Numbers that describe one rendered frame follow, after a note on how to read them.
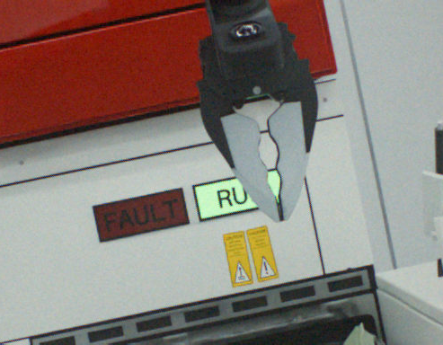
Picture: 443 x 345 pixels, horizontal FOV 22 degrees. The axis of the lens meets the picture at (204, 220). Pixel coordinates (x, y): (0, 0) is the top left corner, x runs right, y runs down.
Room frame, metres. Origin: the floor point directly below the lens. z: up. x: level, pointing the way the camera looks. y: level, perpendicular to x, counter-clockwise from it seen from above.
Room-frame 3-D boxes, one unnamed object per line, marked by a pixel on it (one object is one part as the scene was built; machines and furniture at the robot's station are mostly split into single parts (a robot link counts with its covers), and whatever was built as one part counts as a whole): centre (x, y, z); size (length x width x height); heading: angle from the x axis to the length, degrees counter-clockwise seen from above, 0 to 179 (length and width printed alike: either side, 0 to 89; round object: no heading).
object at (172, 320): (1.48, 0.03, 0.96); 0.44 x 0.01 x 0.02; 91
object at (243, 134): (0.92, -0.04, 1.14); 0.06 x 0.03 x 0.09; 1
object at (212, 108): (0.89, -0.04, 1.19); 0.05 x 0.02 x 0.09; 91
